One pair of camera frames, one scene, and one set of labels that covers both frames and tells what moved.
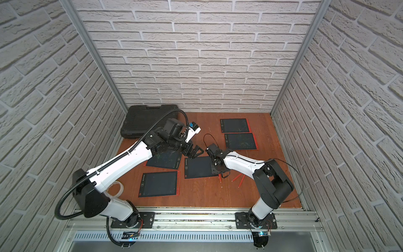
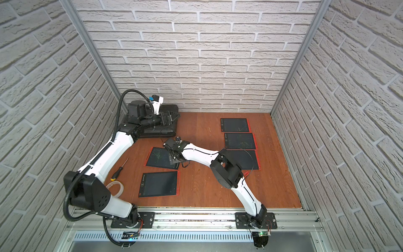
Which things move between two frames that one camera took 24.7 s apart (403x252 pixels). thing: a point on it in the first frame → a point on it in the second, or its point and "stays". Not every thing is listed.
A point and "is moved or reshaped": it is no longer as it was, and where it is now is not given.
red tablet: [160, 184] stays
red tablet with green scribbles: [241, 141] stays
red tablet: [199, 167] is moved or reshaped
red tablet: [234, 125] stays
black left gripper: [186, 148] → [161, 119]
